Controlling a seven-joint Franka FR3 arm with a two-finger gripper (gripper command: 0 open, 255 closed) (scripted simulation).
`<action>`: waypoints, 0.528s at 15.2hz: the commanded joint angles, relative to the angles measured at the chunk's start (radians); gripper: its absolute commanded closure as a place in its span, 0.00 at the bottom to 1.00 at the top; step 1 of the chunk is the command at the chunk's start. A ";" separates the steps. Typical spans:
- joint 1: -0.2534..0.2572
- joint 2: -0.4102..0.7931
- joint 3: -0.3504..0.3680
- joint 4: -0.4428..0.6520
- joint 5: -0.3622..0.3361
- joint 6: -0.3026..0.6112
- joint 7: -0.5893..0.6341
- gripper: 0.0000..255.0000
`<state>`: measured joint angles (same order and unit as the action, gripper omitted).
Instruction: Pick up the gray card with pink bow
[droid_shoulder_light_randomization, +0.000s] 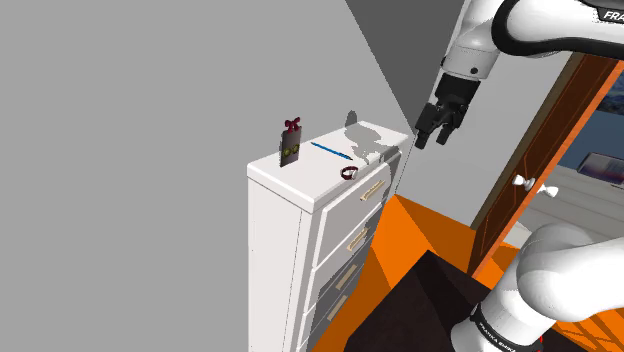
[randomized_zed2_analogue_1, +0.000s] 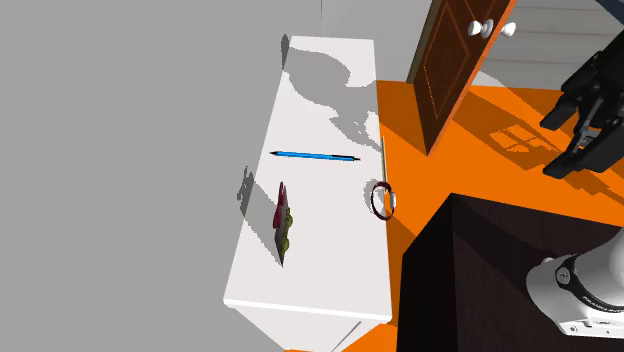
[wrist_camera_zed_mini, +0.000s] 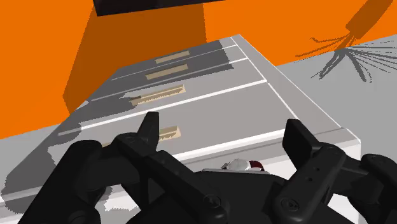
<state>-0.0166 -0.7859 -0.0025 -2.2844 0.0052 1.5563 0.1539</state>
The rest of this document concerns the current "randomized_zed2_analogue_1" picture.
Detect brown door with white knobs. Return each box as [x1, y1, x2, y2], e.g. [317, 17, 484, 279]
[406, 0, 519, 158]

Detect flat dark red green figure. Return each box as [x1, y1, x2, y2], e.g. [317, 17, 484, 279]
[271, 181, 295, 269]

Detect white chest of drawers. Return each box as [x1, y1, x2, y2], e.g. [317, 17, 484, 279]
[222, 34, 395, 352]

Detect thin pale wooden stick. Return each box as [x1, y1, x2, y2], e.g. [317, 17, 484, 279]
[380, 135, 389, 184]

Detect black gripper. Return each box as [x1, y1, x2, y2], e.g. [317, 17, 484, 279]
[539, 35, 624, 180]

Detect blue pen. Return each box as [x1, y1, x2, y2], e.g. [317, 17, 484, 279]
[268, 150, 362, 163]

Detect dark red ring bracelet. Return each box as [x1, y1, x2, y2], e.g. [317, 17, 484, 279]
[369, 180, 398, 222]

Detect dark robot stand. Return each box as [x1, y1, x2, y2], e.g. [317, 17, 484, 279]
[396, 192, 624, 352]

